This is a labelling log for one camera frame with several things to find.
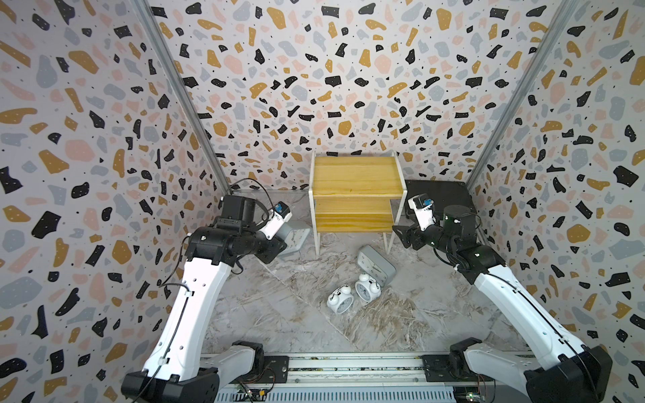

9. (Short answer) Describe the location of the grey square clock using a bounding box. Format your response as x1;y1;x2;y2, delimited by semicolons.
357;245;396;287
276;221;312;258

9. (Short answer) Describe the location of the wooden shelf white metal frame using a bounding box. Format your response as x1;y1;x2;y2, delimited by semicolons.
308;151;407;255

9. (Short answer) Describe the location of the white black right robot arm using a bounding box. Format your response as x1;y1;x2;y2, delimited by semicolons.
393;194;612;402

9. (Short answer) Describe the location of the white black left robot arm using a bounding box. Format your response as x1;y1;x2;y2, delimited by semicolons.
121;195;292;402

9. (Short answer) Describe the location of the black flat case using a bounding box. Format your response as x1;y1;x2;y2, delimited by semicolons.
405;180;477;215

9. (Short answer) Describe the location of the white twin-bell clock right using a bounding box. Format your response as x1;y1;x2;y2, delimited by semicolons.
354;273;381;303

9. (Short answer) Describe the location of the white twin-bell clock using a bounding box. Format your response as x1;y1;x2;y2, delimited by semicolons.
326;285;354;314
354;273;381;303

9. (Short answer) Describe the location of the white twin-bell clock left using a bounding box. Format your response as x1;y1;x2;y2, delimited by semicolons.
326;285;354;314

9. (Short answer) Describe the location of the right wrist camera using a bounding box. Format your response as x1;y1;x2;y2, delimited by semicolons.
407;193;436;231

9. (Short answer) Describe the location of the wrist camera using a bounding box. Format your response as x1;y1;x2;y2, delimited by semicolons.
407;193;436;231
260;201;292;240

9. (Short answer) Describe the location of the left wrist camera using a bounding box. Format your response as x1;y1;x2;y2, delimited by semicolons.
260;201;292;240

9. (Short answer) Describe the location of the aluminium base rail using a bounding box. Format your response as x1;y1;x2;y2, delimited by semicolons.
215;349;539;402

